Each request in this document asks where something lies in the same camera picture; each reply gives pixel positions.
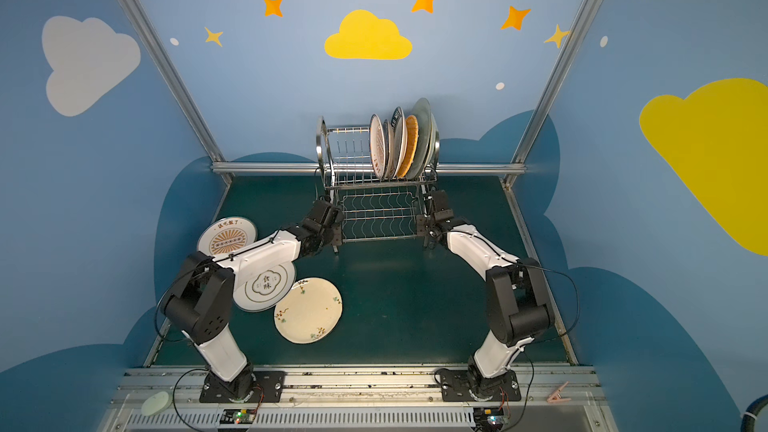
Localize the steel two-tier dish rack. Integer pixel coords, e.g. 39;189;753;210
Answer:
315;118;439;245

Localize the small pale green plate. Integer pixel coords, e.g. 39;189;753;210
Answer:
423;113;439;173

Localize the white plate with black motif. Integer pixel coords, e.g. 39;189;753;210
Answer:
233;260;296;312

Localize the yellow woven plate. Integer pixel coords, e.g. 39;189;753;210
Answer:
396;115;419;179

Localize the dark blue speckled plate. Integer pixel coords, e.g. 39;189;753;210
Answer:
383;120;394;180

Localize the orange sunburst plate front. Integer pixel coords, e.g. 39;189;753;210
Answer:
369;114;387;180

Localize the orange sunburst plate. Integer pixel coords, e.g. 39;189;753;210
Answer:
197;216;258;256
369;114;387;180

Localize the green rim Hao Wei plate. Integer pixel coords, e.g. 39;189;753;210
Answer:
390;107;405;179

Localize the large pale green plate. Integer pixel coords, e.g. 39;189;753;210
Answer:
406;98;433;180

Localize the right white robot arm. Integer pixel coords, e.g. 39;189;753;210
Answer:
423;190;555;401

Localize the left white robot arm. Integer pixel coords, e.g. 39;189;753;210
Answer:
156;197;342;403

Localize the orange sunburst plate by rack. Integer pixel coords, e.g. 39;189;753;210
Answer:
197;216;258;256

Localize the cream floral plate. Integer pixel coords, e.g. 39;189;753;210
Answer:
274;277;343;344

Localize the right green circuit board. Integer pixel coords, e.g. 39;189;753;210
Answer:
473;408;507;432

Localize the green circuit board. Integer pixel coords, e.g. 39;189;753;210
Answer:
473;408;507;432
219;409;257;425

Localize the left green circuit board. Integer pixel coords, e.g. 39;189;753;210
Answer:
219;409;257;425

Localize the pink clothes peg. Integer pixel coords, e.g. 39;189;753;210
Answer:
546;381;572;404

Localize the pale green round disc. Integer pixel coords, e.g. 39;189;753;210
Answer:
140;391;172;417

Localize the aluminium back frame rail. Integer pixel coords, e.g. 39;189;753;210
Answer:
211;162;526;176

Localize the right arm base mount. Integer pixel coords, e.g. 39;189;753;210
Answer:
433;368;522;402

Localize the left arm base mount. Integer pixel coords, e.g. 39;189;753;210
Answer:
199;369;286;404

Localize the left aluminium upright post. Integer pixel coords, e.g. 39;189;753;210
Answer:
117;0;225;162

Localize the aluminium upright post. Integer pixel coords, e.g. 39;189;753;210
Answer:
117;0;225;162
509;0;603;176

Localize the right aluminium upright post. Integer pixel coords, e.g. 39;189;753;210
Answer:
509;0;603;176

